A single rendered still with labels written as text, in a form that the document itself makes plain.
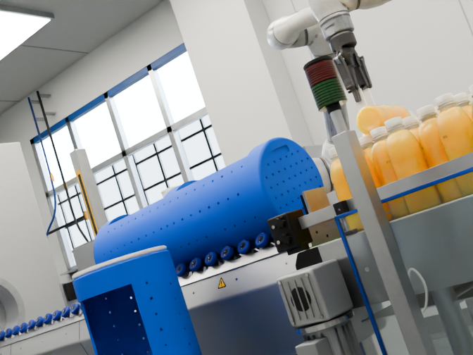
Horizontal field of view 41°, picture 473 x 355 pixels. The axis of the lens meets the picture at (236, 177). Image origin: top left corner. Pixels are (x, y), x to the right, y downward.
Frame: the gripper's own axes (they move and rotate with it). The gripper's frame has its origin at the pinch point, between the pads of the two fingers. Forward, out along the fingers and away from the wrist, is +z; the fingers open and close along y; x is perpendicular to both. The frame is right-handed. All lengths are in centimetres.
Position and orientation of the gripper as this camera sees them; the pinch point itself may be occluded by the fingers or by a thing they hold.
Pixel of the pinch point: (364, 101)
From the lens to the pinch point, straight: 185.4
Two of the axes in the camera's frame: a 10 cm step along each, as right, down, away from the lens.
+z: 3.2, 9.4, -1.3
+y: -6.6, 1.2, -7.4
